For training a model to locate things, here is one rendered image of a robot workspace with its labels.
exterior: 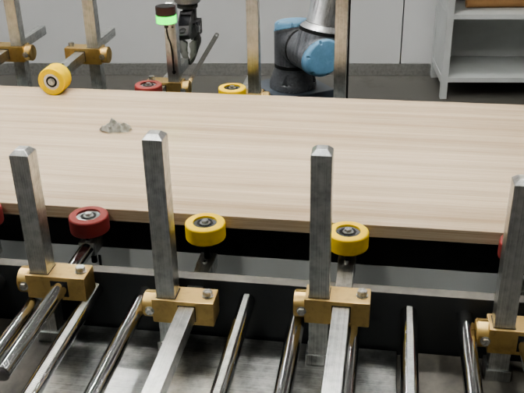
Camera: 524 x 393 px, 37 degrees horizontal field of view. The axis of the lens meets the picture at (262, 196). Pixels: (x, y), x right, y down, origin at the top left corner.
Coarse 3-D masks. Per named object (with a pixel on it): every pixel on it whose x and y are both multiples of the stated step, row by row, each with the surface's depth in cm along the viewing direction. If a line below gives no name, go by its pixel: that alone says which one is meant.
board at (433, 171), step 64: (0, 128) 201; (64, 128) 200; (192, 128) 198; (256, 128) 198; (320, 128) 197; (384, 128) 196; (448, 128) 195; (512, 128) 195; (0, 192) 168; (64, 192) 167; (128, 192) 167; (192, 192) 166; (256, 192) 166; (384, 192) 164; (448, 192) 164
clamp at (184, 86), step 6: (156, 78) 244; (162, 78) 244; (162, 84) 241; (168, 84) 240; (174, 84) 240; (180, 84) 240; (186, 84) 240; (168, 90) 241; (174, 90) 241; (180, 90) 241; (186, 90) 240
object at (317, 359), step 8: (64, 320) 153; (40, 336) 151; (48, 336) 150; (160, 336) 148; (160, 344) 147; (312, 360) 143; (320, 360) 143; (488, 376) 138; (496, 376) 138; (504, 376) 138
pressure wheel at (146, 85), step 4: (144, 80) 231; (148, 80) 231; (152, 80) 231; (156, 80) 231; (136, 84) 228; (140, 84) 228; (144, 84) 229; (148, 84) 227; (152, 84) 229; (156, 84) 227; (160, 84) 227; (136, 88) 226; (140, 88) 225; (144, 88) 225; (148, 88) 225; (152, 88) 225; (156, 88) 226; (160, 88) 227
